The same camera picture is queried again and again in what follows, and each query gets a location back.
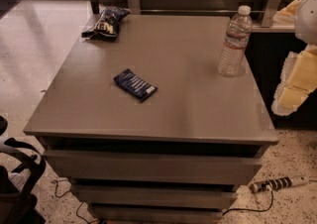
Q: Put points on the blue chip bag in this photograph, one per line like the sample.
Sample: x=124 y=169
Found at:
x=108 y=25

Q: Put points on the black chair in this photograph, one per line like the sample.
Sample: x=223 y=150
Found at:
x=17 y=202

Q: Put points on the white power strip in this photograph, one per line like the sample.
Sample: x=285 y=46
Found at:
x=278 y=183

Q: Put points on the blue rxbar blueberry wrapper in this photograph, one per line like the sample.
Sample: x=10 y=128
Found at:
x=131 y=83

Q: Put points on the clear plastic water bottle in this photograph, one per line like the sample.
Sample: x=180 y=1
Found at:
x=236 y=39

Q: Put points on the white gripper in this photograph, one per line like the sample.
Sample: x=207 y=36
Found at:
x=307 y=15

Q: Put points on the grey drawer cabinet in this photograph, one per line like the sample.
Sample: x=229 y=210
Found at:
x=177 y=157

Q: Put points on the right metal bracket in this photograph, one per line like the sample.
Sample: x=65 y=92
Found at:
x=270 y=9

